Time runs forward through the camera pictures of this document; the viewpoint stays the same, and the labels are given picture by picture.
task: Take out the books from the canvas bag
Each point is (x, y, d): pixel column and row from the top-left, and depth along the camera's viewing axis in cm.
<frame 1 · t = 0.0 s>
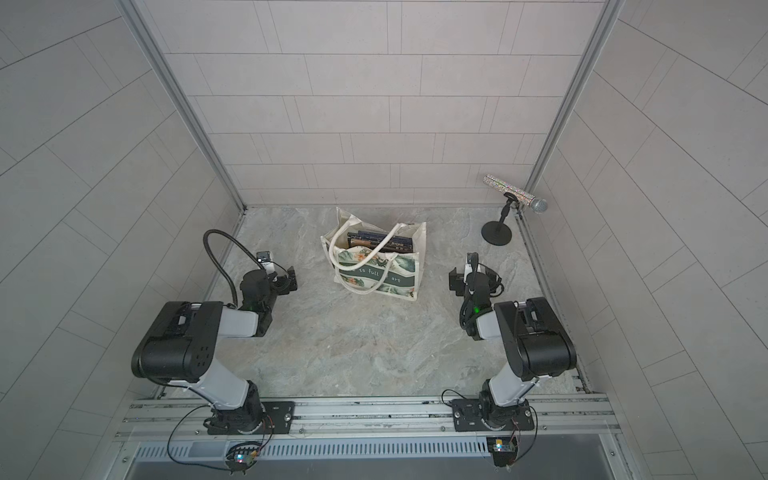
left hand: (283, 264, 95), fingers open
right hand: (470, 264, 95), fingers open
floral canvas tote bag: (393, 274, 84), point 14 cm above the table
glitter microphone: (524, 197, 91), point 23 cm above the table
black microphone stand: (498, 233, 110), on the table
stack of blue books: (374, 240, 91), point 14 cm above the table

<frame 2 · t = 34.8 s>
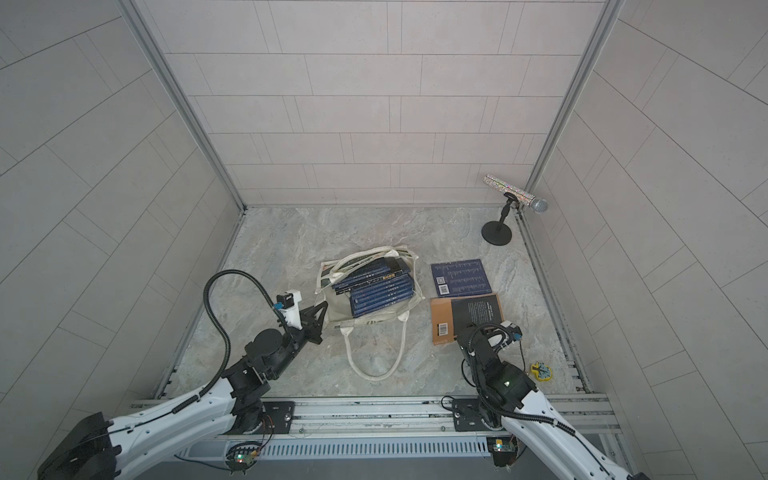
left hand: (332, 303, 78), fingers closed
right hand: (462, 324, 84), fingers closed
floral canvas tote bag: (339, 311, 86), point 5 cm above the table
stack of blue books: (378, 287, 86), point 9 cm above the table
brown and black book: (453, 316, 87), point 3 cm above the table
small yellow blue toy: (542, 371, 79), point 2 cm above the table
the other named things where they were.

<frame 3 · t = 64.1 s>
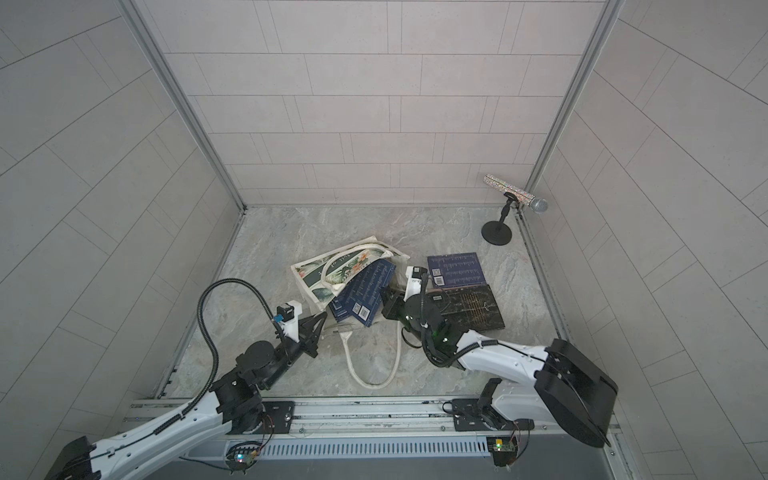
left hand: (330, 315, 76), fingers closed
right hand: (377, 293, 78), fingers closed
floral canvas tote bag: (335, 268, 82), point 16 cm above the table
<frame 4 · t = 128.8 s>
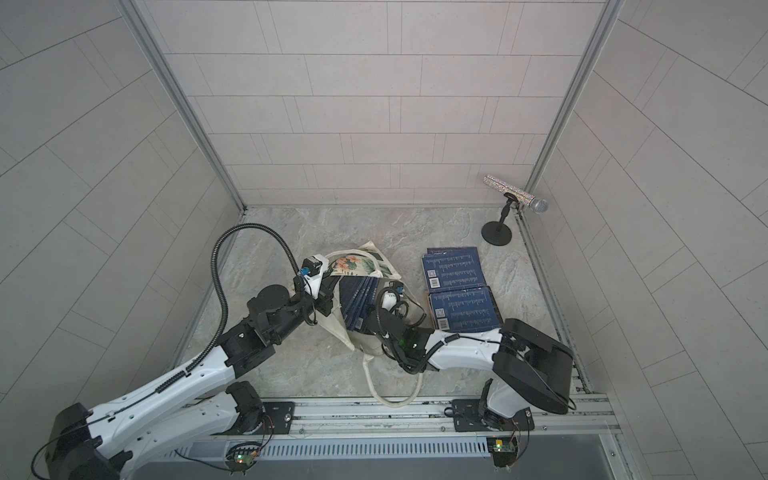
left hand: (345, 271, 71), fingers closed
right hand: (362, 311, 82), fingers closed
floral canvas tote bag: (372, 261, 77), point 22 cm above the table
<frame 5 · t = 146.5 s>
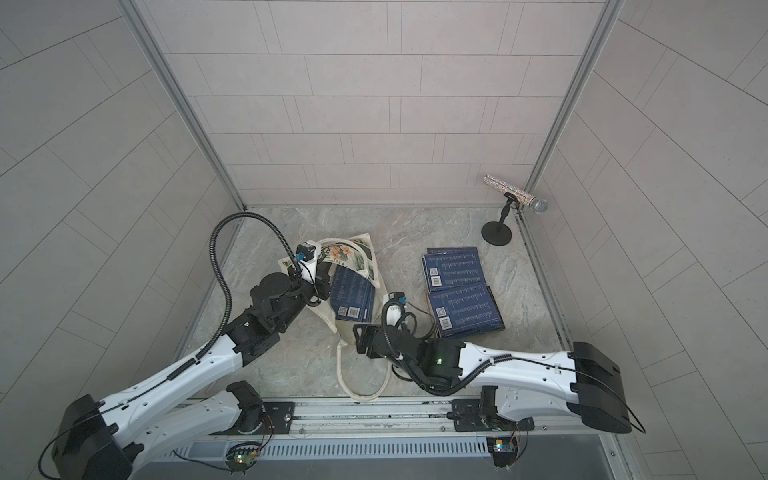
left hand: (337, 256, 73), fingers closed
right hand: (362, 335, 72), fingers open
floral canvas tote bag: (357, 252, 81), point 20 cm above the table
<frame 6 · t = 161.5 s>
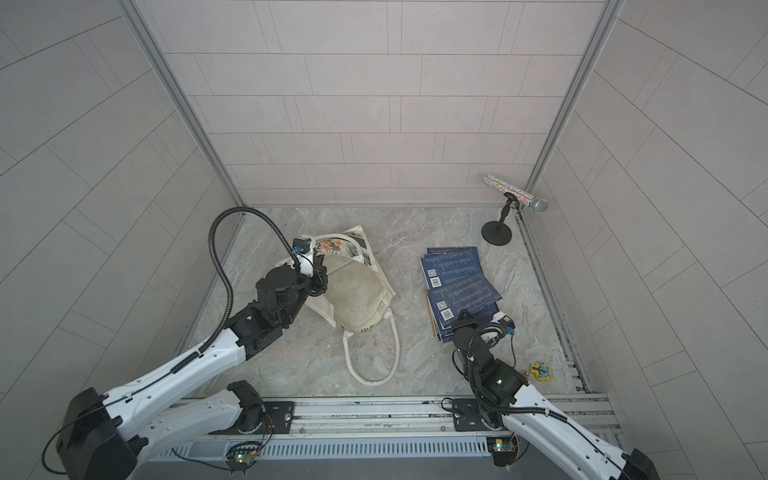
left hand: (328, 250, 75), fingers closed
right hand: (454, 310, 83), fingers closed
floral canvas tote bag: (356, 296, 94), on the table
